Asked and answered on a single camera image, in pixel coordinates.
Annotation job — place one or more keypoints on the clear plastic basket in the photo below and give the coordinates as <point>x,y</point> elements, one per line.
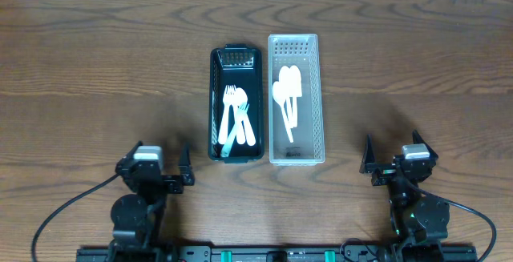
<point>308,146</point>

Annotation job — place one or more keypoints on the dark green plastic basket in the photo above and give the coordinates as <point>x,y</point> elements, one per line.
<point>238,66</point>

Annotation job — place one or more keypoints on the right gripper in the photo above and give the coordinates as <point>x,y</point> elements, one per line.
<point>385,175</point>

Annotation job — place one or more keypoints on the white plastic spoon group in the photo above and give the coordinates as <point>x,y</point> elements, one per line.
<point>248,131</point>

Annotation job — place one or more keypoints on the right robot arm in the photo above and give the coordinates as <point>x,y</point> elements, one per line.
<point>419,220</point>

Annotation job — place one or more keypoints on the white plastic fork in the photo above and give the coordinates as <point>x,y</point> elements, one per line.
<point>240,137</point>
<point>226,149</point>
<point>227,101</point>

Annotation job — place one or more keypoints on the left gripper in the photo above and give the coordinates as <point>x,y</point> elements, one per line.
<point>169,179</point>

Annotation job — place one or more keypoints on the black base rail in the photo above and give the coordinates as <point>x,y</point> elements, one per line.
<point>345,253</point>

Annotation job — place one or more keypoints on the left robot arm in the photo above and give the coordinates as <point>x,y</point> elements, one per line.
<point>137,217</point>

